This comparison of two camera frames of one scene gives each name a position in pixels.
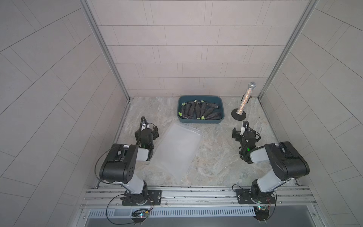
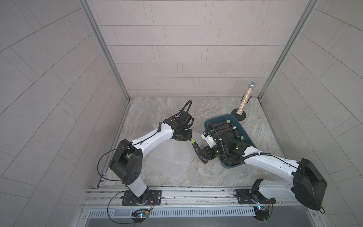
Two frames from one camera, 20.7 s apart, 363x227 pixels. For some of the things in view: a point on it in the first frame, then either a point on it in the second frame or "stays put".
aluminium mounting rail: [201, 196] stays put
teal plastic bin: [200, 109] → [243, 134]
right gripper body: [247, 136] → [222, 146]
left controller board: [139, 215] stays put
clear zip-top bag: [175, 151] stays put
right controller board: [262, 213] stays put
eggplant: [209, 105] → [223, 125]
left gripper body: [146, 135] → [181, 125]
